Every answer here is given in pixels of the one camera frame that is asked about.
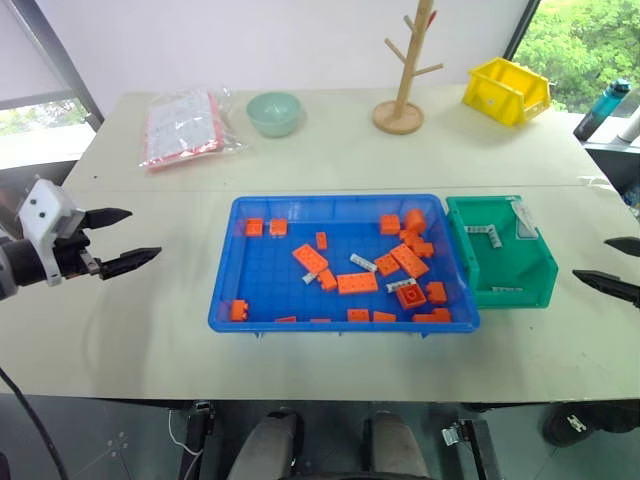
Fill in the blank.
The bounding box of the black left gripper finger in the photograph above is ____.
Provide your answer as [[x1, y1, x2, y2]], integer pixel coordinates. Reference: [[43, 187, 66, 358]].
[[82, 207, 134, 232], [99, 246, 163, 281]]

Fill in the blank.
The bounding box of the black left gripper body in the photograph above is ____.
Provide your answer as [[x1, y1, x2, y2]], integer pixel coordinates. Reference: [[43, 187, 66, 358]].
[[51, 227, 105, 282]]

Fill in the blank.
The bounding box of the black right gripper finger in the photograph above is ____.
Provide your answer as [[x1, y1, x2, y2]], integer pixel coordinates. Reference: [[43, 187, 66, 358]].
[[603, 237, 640, 258], [572, 269, 640, 309]]

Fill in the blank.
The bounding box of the clear label card holder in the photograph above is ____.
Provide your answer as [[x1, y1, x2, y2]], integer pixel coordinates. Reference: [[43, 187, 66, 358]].
[[511, 199, 539, 241]]

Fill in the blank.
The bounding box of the green plastic bin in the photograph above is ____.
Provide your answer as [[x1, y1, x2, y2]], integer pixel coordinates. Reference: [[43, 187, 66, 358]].
[[445, 194, 560, 310]]

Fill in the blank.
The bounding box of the clear plastic bag of sheets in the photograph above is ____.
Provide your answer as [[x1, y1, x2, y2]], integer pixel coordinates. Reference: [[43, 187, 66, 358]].
[[138, 87, 249, 174]]

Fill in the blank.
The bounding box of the blue plastic tray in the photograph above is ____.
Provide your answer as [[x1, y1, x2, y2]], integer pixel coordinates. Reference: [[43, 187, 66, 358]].
[[207, 193, 483, 336]]

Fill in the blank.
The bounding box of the blue water bottle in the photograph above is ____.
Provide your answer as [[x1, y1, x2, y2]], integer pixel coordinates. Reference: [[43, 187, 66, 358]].
[[572, 78, 632, 143]]

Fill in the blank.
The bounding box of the black shoe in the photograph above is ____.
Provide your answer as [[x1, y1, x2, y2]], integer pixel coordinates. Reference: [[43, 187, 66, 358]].
[[542, 399, 640, 449]]

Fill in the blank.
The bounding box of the long orange block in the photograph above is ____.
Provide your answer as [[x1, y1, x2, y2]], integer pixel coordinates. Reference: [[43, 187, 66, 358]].
[[292, 243, 330, 276], [412, 307, 454, 323], [337, 272, 380, 296], [390, 243, 431, 280]]

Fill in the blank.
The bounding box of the white roller blind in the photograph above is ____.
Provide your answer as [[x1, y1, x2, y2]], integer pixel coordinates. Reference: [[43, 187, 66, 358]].
[[0, 0, 76, 110]]

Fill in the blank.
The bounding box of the pale green bowl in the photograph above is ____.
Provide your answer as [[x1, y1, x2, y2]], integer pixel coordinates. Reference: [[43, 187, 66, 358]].
[[245, 91, 305, 139]]

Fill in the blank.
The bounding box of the yellow plastic bin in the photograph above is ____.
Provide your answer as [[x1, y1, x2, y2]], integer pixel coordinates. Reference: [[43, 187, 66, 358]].
[[460, 57, 553, 127]]

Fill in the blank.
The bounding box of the dark orange square brick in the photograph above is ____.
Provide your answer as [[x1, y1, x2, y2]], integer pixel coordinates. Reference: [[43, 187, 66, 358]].
[[396, 285, 427, 311]]

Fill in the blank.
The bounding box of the grey rounded robot leg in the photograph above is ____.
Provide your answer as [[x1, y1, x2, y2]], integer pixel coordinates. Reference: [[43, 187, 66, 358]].
[[361, 409, 432, 480], [227, 409, 307, 480]]

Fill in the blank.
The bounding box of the wooden mug tree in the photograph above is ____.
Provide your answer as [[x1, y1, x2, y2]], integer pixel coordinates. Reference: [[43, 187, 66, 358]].
[[371, 0, 445, 135]]

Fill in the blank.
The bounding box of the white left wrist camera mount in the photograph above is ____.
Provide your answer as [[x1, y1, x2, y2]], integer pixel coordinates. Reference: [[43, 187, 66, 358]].
[[18, 179, 85, 287]]

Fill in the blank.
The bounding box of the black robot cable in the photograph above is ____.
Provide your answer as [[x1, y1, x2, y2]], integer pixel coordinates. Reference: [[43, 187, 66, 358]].
[[0, 367, 70, 480]]

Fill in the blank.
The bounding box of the black table leg bracket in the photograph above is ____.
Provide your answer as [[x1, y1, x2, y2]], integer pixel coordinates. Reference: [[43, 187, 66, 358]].
[[183, 399, 217, 457], [441, 418, 502, 480]]

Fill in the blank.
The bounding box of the thin white floor cable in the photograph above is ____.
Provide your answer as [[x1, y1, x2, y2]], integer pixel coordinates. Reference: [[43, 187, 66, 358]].
[[167, 409, 202, 457]]

